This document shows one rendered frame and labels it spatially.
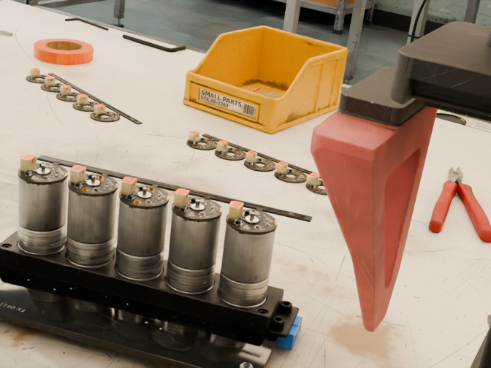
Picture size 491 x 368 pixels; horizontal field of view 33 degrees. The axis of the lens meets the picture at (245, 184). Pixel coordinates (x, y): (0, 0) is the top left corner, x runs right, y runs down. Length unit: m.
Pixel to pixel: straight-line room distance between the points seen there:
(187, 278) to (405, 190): 0.16
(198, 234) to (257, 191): 0.19
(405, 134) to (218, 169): 0.37
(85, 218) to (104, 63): 0.46
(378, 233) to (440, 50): 0.06
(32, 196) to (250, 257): 0.12
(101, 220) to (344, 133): 0.21
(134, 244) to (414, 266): 0.19
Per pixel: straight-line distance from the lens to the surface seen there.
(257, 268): 0.40
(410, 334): 0.46
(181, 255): 0.41
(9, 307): 0.42
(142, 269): 0.42
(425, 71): 0.22
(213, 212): 0.40
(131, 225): 0.41
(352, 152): 0.23
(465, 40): 0.25
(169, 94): 0.78
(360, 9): 3.57
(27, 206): 0.44
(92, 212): 0.42
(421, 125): 0.27
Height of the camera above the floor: 0.98
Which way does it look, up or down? 23 degrees down
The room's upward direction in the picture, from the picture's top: 7 degrees clockwise
